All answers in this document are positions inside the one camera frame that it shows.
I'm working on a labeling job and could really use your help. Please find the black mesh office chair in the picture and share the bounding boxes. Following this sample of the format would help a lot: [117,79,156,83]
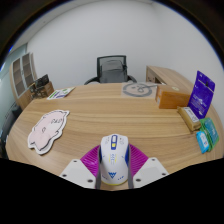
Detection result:
[83,54,138,86]

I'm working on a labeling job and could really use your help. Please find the orange-brown cardboard box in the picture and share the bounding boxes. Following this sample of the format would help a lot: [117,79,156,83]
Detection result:
[155,84,192,110]

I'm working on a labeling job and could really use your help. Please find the blue packet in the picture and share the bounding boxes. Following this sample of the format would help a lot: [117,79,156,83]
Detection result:
[195,129,210,155]

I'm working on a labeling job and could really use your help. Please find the pink pig-shaped mouse pad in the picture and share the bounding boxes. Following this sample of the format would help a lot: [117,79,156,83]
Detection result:
[27,109,71,156]

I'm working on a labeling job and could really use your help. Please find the white printed leaflet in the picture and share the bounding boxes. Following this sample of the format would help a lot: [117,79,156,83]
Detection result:
[46,86,76,101]

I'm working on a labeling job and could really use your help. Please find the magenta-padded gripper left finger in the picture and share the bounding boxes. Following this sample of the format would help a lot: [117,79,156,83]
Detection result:
[59,144,103,190]

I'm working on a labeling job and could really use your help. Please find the purple card package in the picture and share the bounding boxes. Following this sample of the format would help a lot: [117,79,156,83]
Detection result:
[187,70,216,120]

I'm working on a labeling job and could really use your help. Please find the wooden shelf unit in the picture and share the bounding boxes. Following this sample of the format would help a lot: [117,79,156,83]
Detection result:
[9,51,38,111]

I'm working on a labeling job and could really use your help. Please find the wooden side desk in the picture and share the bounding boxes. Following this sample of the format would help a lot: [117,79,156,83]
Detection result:
[145,65,197,89]

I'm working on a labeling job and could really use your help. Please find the black box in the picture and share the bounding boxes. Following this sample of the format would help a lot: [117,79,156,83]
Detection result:
[34,73,50,90]

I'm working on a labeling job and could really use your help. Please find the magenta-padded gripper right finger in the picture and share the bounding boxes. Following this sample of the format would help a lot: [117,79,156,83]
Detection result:
[125,143,170,190]

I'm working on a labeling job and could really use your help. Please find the green packet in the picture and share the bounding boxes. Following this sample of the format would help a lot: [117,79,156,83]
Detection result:
[199,117,220,153]

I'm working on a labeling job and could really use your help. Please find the grey backpack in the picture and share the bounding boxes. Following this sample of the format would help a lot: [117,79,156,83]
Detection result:
[99,59,128,84]

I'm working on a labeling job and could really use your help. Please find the white computer mouse blue accents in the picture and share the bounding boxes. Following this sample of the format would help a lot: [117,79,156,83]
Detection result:
[98,133,131,187]

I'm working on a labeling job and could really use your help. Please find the brown wrapped package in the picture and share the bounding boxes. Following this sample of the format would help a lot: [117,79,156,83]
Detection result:
[176,105,202,132]

